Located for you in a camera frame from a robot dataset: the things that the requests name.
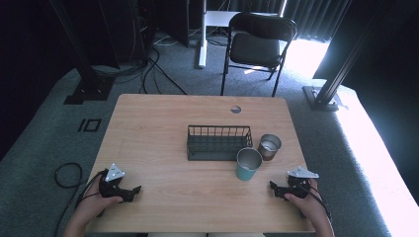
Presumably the black metal stand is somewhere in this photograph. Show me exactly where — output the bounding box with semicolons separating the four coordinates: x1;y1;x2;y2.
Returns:
48;0;117;106
301;0;383;113

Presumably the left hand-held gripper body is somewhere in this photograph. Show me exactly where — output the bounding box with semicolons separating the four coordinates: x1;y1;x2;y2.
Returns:
98;163;134;202

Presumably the bundle of floor cables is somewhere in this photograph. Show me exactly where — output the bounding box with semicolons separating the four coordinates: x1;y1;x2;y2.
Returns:
91;31;190;97

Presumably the person's right hand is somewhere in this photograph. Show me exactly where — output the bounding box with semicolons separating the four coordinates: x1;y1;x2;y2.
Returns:
284;188;330;228

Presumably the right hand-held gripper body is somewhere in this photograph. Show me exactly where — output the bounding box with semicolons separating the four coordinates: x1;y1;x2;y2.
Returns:
282;165;320;200

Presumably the black wire basket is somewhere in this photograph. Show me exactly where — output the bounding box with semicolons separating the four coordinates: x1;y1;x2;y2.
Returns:
186;124;254;162

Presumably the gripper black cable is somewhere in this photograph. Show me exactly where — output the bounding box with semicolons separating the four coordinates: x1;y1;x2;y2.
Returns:
52;161;111;237
307;182;333;221

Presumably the dark curtain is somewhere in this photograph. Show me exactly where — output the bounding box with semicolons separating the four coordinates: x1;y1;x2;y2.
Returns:
226;0;352;43

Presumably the person's left hand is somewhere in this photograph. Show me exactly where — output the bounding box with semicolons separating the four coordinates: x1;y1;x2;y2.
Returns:
76;177;115;225

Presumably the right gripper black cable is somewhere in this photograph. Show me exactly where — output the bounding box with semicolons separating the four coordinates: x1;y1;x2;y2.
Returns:
307;182;333;221

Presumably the silver steel cup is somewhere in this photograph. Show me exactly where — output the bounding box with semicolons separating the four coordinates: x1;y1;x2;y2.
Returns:
257;132;283;162

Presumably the teal steel cup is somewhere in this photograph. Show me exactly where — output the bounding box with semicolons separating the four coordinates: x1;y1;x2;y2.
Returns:
235;146;264;183

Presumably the dark equipment cabinet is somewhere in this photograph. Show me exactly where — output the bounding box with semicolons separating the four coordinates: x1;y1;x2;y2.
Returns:
95;0;192;67

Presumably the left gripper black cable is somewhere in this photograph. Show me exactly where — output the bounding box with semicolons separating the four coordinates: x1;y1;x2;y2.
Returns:
52;161;111;237

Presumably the black folding chair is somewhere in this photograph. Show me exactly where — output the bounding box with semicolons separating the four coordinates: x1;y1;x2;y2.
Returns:
219;11;298;98

